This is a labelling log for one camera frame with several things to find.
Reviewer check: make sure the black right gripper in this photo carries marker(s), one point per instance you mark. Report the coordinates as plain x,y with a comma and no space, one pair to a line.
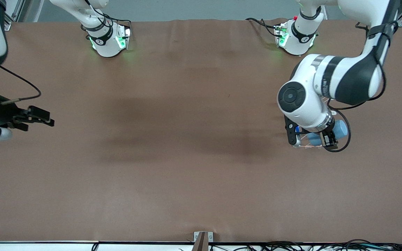
2,114

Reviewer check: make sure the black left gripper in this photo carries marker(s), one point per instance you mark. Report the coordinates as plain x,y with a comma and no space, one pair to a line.
327,136

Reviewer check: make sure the blue plastic cup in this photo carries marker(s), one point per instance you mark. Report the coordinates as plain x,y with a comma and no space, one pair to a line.
340,129

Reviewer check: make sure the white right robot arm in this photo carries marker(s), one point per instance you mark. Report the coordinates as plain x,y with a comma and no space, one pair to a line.
105,42

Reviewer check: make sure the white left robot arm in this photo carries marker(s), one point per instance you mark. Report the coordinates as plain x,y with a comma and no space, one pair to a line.
309,104

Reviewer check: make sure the brown table cover sheet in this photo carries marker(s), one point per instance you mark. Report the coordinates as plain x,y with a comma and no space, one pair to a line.
187,139

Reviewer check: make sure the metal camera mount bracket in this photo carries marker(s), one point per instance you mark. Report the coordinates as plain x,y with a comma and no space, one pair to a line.
210,237

